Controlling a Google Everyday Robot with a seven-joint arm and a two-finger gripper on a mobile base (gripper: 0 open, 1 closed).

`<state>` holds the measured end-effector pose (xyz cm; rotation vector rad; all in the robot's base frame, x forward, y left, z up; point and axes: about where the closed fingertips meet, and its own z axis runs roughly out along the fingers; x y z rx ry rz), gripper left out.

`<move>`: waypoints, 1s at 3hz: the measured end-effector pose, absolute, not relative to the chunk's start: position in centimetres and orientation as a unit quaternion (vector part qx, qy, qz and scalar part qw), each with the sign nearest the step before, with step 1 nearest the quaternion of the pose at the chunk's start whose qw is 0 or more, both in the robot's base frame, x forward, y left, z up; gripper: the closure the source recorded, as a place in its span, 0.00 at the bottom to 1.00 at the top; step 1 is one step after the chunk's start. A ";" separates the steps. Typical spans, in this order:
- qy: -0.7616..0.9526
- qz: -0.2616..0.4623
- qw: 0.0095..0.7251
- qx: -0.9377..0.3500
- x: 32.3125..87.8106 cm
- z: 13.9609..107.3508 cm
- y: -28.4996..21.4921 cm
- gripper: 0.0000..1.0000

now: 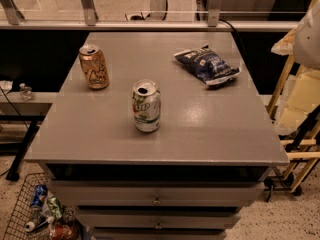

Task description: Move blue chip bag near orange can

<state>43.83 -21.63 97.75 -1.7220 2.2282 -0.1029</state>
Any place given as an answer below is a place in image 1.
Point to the red soda can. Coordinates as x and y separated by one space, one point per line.
63 232

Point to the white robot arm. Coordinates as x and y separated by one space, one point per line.
306 47

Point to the blue chip bag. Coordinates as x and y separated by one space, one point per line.
207 66

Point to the orange soda can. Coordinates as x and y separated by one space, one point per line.
93 65

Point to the white green 7up can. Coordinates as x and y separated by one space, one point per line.
146 105

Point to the top drawer knob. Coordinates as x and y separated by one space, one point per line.
157 200

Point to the metal railing frame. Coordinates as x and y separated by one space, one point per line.
105 15

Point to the grey side bench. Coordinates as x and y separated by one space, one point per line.
30 113

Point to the wire mesh basket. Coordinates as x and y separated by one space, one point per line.
22 213

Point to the drawer knob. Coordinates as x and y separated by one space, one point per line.
158 225
157 200

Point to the blue pepsi can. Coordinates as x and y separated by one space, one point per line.
39 196

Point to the green crumpled can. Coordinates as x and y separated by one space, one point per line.
55 207

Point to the small glass jar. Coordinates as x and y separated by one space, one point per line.
26 92

